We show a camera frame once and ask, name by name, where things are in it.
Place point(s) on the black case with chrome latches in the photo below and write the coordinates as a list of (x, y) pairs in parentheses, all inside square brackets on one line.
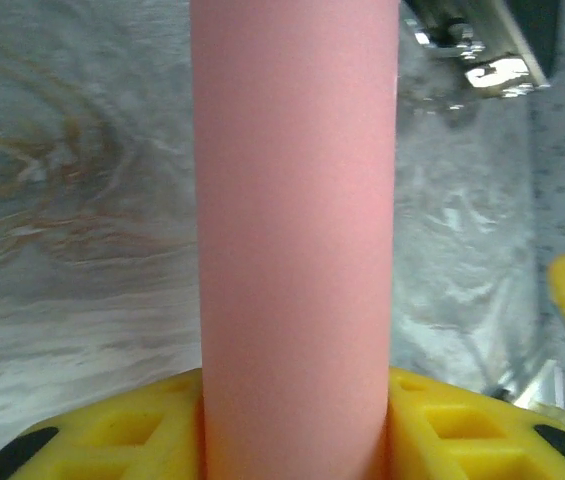
[(532, 25)]

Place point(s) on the aluminium table side rail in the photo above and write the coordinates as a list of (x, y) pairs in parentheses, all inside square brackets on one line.
[(547, 400)]

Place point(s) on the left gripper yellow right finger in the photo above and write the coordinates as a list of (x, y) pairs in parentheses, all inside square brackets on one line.
[(462, 440)]

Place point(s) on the pink square paper sheet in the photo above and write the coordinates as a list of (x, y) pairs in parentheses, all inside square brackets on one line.
[(292, 225)]

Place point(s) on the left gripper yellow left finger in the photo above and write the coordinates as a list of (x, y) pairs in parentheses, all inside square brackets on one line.
[(127, 435)]

